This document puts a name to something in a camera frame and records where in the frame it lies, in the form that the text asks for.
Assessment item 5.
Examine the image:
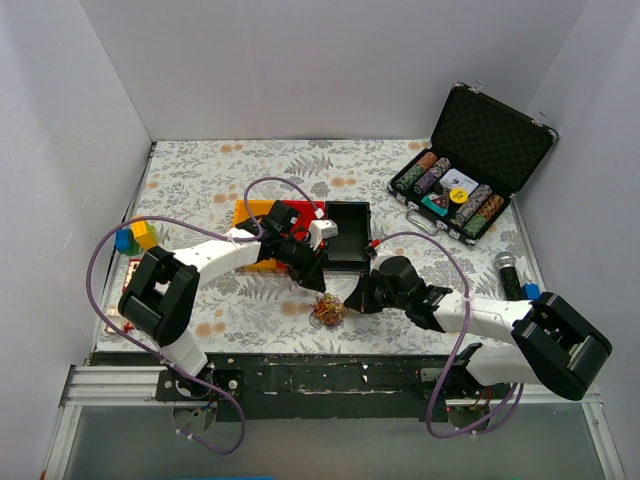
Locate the black microphone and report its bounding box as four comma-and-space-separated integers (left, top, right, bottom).
494, 252, 524, 301

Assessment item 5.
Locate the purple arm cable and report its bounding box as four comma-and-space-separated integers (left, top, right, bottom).
85, 177, 323, 456
369, 230, 525, 440

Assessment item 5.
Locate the black poker chip case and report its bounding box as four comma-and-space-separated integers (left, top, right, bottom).
387, 83, 559, 246

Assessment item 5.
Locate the blue toy brick left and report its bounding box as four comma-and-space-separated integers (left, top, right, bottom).
115, 228, 134, 254

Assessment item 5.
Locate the red white toy block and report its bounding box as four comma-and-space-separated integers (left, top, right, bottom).
122, 258, 141, 292

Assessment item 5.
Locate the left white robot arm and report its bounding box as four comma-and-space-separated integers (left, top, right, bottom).
118, 201, 338, 400

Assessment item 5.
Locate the yellow plastic bin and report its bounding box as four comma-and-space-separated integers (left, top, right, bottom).
233, 198, 277, 273

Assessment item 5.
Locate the coloured wire bundle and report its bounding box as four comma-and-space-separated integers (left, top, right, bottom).
308, 293, 348, 328

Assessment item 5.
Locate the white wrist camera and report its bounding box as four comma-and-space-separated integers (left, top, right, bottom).
308, 219, 339, 251
365, 240, 396, 271

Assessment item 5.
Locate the green toy brick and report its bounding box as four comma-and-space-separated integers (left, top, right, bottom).
124, 238, 141, 257

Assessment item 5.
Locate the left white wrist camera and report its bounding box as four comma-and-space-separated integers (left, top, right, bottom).
308, 219, 339, 251

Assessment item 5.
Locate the yellow dealer chip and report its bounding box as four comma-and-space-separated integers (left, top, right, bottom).
449, 188, 469, 205

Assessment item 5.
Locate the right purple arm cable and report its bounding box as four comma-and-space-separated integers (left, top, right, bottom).
369, 230, 525, 440

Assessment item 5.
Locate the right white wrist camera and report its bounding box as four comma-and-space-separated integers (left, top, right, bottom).
365, 240, 396, 271

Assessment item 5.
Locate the black plastic bin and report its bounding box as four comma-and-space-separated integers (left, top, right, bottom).
325, 201, 372, 272

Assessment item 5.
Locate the floral table mat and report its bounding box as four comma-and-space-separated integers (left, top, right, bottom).
95, 138, 555, 355

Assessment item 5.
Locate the blue toy block right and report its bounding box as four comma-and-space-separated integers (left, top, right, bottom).
522, 283, 541, 300

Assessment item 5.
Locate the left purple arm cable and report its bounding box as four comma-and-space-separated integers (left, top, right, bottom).
85, 177, 323, 456

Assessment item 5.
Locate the small white red toy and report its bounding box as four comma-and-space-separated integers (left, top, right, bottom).
105, 307, 135, 333

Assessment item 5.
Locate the red plastic bin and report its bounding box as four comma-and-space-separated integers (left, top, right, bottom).
270, 200, 317, 246

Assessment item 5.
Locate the yellow toy brick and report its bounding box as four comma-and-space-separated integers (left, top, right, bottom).
130, 220, 159, 251

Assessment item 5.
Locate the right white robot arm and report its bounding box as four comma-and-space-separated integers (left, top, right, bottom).
345, 255, 613, 401

